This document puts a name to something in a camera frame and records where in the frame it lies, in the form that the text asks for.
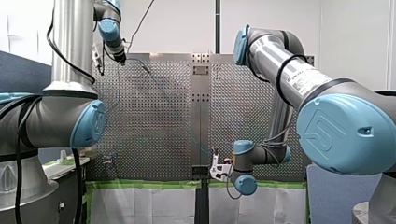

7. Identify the black upright pole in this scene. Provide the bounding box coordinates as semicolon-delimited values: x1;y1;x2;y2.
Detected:
215;0;221;55

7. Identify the blue cable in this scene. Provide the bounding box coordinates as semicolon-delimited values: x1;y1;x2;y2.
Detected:
190;134;219;157

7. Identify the black cable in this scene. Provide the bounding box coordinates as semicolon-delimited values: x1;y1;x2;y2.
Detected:
225;174;245;201
71;147;85;224
275;54;310;108
46;8;97;86
13;95;43;224

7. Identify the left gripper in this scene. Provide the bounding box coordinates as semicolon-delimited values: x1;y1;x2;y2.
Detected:
112;46;128;66

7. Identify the thin grey cable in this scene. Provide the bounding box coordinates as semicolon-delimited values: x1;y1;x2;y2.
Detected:
126;0;156;54

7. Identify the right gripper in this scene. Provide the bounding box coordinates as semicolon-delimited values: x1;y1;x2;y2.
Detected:
221;157;235;175

